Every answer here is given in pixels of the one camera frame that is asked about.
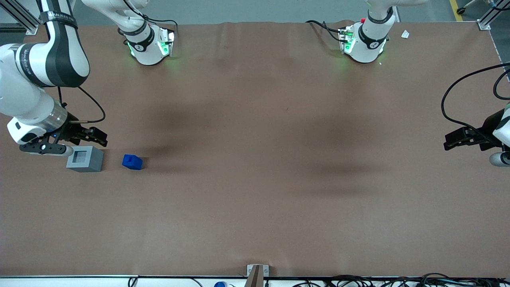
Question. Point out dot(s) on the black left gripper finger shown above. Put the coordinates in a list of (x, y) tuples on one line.
[(458, 135), (458, 145)]

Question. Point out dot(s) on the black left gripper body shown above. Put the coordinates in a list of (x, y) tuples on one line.
[(484, 132)]

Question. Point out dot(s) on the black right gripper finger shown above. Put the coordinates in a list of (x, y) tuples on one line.
[(79, 138), (99, 135)]

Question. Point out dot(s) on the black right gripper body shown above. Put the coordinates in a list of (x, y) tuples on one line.
[(72, 129)]

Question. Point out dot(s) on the blue plastic part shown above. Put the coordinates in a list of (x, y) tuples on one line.
[(133, 163)]

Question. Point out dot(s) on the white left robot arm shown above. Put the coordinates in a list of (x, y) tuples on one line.
[(366, 44)]

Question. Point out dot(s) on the gray cube base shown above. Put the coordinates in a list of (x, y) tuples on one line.
[(94, 161)]

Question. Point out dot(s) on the small white paper tag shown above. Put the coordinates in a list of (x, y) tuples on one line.
[(405, 34)]

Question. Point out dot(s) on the black chair caster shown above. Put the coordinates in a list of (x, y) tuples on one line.
[(461, 10)]

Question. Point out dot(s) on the brown table cover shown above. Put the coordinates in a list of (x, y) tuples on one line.
[(255, 159)]

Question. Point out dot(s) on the blue round cap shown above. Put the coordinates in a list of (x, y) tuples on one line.
[(220, 284)]

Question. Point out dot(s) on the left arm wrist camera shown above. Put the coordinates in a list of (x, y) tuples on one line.
[(500, 159)]

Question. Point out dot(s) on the aluminium frame post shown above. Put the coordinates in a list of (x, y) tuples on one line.
[(22, 18), (492, 16)]

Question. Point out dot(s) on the brown camera mount bar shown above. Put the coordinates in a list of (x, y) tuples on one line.
[(254, 278)]

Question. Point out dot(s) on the gray metal bracket plate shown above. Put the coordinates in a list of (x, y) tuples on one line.
[(266, 270)]

